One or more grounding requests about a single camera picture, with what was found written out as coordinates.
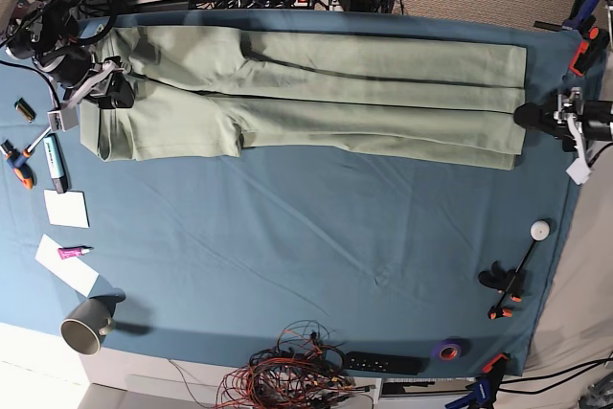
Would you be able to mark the white paper square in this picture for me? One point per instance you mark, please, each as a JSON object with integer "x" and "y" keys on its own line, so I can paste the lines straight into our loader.
{"x": 66, "y": 209}

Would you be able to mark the white round puck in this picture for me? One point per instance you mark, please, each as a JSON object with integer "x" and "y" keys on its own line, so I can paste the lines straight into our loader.
{"x": 540, "y": 230}

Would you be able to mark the purple tape roll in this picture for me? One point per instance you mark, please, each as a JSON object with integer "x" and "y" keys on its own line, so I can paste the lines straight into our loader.
{"x": 449, "y": 349}

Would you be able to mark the orange blue screwdriver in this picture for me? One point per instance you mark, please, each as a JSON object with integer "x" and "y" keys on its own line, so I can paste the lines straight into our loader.
{"x": 18, "y": 159}

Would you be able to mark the black remote control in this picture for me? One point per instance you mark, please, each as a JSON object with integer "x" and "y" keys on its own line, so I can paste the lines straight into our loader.
{"x": 384, "y": 363}

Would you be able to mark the orange black corner clamp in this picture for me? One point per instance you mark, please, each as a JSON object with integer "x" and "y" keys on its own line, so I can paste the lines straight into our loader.
{"x": 593, "y": 39}

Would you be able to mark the small black lighter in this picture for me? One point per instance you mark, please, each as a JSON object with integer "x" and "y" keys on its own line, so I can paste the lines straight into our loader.
{"x": 25, "y": 110}

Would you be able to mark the blue table cloth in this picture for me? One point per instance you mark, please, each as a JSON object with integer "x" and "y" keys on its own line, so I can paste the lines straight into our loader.
{"x": 215, "y": 256}

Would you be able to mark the green T-shirt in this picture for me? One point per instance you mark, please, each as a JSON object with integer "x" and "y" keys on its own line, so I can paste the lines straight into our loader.
{"x": 215, "y": 91}

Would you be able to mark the white paper strip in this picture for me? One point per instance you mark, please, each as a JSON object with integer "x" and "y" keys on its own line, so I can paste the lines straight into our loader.
{"x": 72, "y": 271}

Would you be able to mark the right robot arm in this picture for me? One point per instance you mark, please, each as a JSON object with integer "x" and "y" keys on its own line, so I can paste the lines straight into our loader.
{"x": 50, "y": 34}

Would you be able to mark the pink glue tube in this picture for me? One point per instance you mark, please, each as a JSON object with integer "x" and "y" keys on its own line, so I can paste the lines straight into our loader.
{"x": 73, "y": 252}

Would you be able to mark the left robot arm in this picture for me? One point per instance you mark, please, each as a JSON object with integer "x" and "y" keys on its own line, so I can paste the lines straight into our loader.
{"x": 601, "y": 117}

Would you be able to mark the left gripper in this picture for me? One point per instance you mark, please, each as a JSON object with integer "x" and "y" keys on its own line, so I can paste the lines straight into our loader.
{"x": 536, "y": 117}

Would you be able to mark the black orange bar clamp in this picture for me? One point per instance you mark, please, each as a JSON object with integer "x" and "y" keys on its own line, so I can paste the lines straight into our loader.
{"x": 508, "y": 283}

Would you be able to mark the light blue highlighter marker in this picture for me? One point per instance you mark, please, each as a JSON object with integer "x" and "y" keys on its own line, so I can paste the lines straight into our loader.
{"x": 55, "y": 164}

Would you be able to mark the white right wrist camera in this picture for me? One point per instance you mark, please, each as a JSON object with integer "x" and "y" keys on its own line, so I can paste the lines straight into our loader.
{"x": 63, "y": 119}

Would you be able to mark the blue orange bar clamp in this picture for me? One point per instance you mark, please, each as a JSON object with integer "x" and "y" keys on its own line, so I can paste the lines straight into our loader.
{"x": 483, "y": 391}

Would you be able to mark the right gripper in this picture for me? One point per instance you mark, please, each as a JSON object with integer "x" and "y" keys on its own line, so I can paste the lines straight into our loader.
{"x": 104, "y": 85}

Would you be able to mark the grey ceramic mug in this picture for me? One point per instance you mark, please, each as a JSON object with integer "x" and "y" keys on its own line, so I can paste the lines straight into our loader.
{"x": 86, "y": 327}

